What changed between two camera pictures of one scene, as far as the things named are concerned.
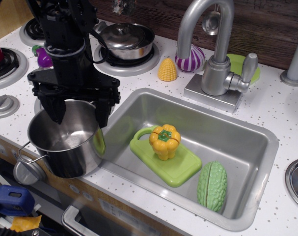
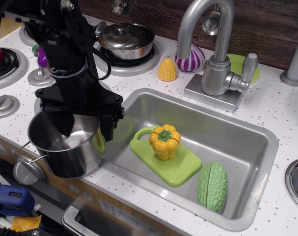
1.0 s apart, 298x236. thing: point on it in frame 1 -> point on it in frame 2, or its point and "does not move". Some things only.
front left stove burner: [12, 70] does not move
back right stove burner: [106, 62] does not move
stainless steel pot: [75, 147] does not move
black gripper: [47, 83] -> [85, 97]
